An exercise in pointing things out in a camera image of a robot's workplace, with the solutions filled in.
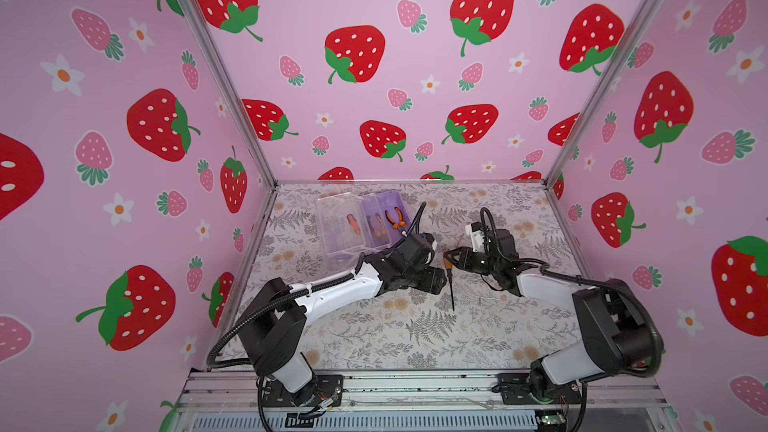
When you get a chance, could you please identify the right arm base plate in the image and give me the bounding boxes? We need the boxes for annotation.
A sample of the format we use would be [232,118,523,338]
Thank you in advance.
[491,373,581,405]

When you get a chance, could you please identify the small orange black tool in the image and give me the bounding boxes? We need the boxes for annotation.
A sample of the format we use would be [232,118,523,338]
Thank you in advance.
[346,214,362,235]

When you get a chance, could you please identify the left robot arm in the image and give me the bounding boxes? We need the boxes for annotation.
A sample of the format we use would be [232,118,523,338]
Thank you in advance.
[206,233,447,394]

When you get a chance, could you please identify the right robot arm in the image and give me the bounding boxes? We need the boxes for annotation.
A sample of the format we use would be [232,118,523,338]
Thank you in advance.
[443,222,664,386]

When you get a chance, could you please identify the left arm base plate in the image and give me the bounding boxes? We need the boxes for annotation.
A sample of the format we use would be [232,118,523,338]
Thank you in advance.
[260,374,344,408]

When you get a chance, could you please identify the yellow combination pliers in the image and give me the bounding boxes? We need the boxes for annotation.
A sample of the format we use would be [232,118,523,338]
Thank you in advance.
[385,206,408,232]

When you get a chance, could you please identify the purple plastic tool box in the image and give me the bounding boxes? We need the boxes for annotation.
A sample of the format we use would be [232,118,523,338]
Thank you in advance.
[316,190,411,273]

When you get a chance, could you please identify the orange handle screwdriver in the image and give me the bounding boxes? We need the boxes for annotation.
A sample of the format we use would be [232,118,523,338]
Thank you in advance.
[443,253,455,310]

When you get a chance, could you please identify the orange needle-nose pliers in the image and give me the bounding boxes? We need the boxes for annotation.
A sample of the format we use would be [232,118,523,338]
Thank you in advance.
[367,214,388,240]

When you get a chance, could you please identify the aluminium frame rail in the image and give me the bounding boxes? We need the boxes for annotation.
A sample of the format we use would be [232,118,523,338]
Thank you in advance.
[173,368,670,432]

